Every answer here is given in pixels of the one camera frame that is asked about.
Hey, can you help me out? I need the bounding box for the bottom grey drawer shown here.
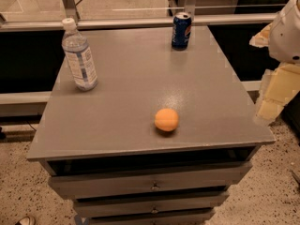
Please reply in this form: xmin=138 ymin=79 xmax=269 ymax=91
xmin=89 ymin=209 xmax=215 ymax=225

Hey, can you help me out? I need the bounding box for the clear plastic water bottle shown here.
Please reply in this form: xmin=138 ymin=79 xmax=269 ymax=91
xmin=62 ymin=18 xmax=98 ymax=91

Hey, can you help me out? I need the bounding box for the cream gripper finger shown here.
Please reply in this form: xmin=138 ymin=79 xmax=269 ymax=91
xmin=253 ymin=63 xmax=300 ymax=125
xmin=249 ymin=23 xmax=271 ymax=48

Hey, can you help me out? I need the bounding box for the middle grey drawer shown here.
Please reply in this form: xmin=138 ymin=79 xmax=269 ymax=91
xmin=74 ymin=191 xmax=229 ymax=218

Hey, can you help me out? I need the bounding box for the metal railing frame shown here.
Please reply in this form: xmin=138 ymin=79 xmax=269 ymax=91
xmin=0 ymin=0 xmax=288 ymax=93

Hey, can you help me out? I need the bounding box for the blue pepsi can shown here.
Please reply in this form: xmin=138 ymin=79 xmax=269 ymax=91
xmin=172 ymin=12 xmax=191 ymax=50

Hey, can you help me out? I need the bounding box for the top grey drawer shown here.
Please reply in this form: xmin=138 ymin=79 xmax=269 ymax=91
xmin=49 ymin=162 xmax=251 ymax=199

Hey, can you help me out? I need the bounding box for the grey drawer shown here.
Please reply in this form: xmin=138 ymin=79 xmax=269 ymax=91
xmin=49 ymin=162 xmax=251 ymax=199
xmin=74 ymin=191 xmax=229 ymax=218
xmin=89 ymin=209 xmax=215 ymax=225

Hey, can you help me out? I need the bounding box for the shoe tip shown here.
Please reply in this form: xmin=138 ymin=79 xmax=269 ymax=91
xmin=15 ymin=216 xmax=36 ymax=225

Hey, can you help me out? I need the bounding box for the grey drawer cabinet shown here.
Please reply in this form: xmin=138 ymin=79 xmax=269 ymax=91
xmin=26 ymin=25 xmax=277 ymax=225

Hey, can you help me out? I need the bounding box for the orange fruit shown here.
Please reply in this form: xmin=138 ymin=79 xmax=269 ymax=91
xmin=155 ymin=109 xmax=179 ymax=132

